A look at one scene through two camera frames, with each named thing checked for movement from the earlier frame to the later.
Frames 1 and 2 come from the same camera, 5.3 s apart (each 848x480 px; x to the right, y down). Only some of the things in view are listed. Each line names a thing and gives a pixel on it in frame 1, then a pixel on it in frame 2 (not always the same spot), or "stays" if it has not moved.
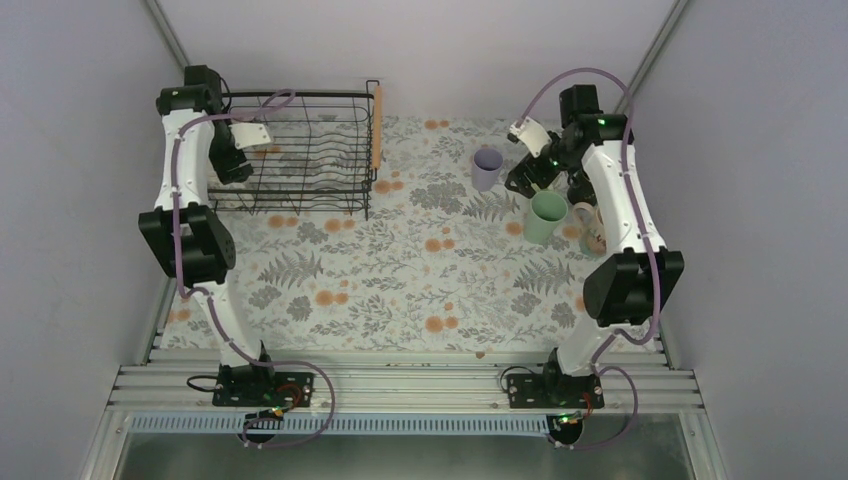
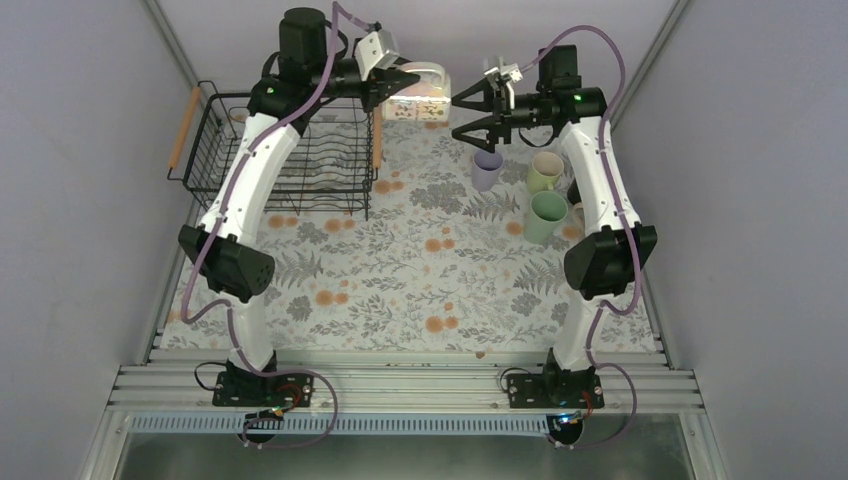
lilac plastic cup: (486, 166) stays
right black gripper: (542, 178) → (501, 118)
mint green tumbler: (547, 210) stays
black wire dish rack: (325, 153) stays
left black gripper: (232, 175) → (379, 87)
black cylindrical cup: (581, 189) stays
